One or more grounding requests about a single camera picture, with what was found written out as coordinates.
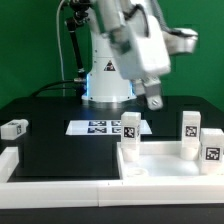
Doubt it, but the black cable bundle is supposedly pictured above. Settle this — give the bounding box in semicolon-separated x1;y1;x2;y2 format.
30;77;88;98

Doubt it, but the white square table top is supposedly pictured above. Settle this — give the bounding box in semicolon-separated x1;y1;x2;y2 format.
116;139;224;183

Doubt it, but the white sheet with tags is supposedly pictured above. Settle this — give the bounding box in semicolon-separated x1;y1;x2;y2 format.
65;119;153;137

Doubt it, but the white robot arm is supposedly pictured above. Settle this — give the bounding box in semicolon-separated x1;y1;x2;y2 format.
66;0;170;110

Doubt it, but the white U-shaped fence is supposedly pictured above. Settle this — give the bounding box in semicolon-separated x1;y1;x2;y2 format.
0;147;224;209

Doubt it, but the grey hanging cable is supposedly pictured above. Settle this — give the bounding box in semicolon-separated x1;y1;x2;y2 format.
56;0;68;81

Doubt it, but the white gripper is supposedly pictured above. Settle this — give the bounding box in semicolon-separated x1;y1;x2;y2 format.
110;14;170;110

